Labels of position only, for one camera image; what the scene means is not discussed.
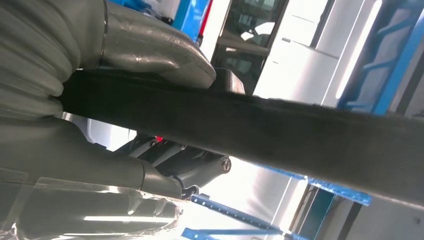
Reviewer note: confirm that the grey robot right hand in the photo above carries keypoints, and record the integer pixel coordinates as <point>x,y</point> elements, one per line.
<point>66,185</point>

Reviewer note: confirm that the blue metal shelf rack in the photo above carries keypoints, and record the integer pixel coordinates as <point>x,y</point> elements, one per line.
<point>400,66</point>

